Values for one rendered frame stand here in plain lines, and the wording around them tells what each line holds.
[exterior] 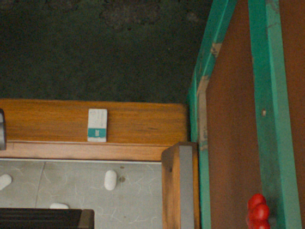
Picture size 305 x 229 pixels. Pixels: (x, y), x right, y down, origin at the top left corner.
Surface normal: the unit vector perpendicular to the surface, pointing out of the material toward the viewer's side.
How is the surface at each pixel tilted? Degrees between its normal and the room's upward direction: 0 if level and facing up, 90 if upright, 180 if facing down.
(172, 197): 67
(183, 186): 0
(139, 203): 0
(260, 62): 90
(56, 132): 0
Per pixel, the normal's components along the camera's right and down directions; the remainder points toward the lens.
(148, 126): 0.04, -0.37
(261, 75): -1.00, -0.03
